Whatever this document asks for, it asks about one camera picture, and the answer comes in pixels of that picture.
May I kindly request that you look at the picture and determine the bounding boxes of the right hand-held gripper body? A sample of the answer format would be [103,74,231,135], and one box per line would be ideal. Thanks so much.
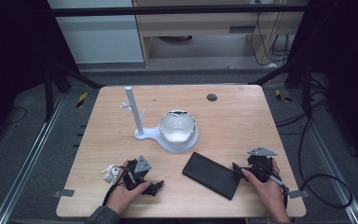
[245,147,279,183]

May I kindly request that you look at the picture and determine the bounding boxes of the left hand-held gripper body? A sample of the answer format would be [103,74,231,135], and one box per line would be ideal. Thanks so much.
[122,154,153,191]

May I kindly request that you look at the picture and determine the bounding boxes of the black case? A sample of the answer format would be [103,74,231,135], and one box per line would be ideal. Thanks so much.
[182,151,242,201]

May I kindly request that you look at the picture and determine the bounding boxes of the person's left hand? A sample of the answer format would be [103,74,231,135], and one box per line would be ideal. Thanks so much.
[104,160,152,217]

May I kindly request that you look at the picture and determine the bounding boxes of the person's right hand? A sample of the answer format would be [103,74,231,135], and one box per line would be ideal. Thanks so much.
[241,158,290,219]

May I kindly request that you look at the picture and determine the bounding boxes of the small white crumpled item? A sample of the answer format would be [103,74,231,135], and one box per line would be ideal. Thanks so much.
[101,163,121,185]

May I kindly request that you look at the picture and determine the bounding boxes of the white stand with pole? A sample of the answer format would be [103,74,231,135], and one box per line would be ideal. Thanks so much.
[119,86,200,154]

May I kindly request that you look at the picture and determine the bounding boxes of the grey tape piece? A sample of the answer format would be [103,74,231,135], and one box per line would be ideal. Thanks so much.
[53,189,76,198]
[288,189,310,200]

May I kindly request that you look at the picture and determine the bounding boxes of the yellow black striped tape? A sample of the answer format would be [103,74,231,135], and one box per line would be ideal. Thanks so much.
[274,89,293,104]
[76,91,89,109]

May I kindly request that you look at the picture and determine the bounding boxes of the black metal stand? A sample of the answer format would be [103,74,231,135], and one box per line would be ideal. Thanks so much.
[251,57,314,119]
[42,60,104,123]

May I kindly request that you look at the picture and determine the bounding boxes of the dark curtain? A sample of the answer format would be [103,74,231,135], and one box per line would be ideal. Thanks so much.
[0,0,79,153]
[287,0,358,174]

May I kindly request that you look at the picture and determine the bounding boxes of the white cabinet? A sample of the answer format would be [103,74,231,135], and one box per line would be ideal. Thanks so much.
[47,0,145,65]

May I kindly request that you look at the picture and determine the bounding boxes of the wooden desk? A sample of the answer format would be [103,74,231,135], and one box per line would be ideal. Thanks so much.
[131,0,306,68]

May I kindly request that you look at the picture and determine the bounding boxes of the black horizontal bar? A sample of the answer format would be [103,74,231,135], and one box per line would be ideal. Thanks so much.
[47,4,310,17]

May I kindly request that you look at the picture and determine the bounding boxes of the right hand-held gripper cable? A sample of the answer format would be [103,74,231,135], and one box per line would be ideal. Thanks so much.
[262,169,291,210]

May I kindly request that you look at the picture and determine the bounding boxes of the hand-held gripper cable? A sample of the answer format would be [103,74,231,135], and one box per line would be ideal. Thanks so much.
[262,169,291,210]
[102,166,132,207]

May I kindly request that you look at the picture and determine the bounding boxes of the left hand-held gripper cable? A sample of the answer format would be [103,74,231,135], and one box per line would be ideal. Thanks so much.
[102,166,132,207]

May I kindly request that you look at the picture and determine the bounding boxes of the black looped floor cable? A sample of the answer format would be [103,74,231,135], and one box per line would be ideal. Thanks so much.
[275,113,354,209]

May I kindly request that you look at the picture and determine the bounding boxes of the aluminium floor rail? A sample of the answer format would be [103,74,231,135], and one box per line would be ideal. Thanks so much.
[0,92,67,224]
[291,89,358,224]

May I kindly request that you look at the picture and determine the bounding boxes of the black hanging cables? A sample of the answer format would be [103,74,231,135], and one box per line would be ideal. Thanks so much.
[249,11,293,67]

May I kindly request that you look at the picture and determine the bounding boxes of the thin black floor cable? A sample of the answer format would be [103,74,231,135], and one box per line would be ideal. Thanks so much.
[2,105,28,127]

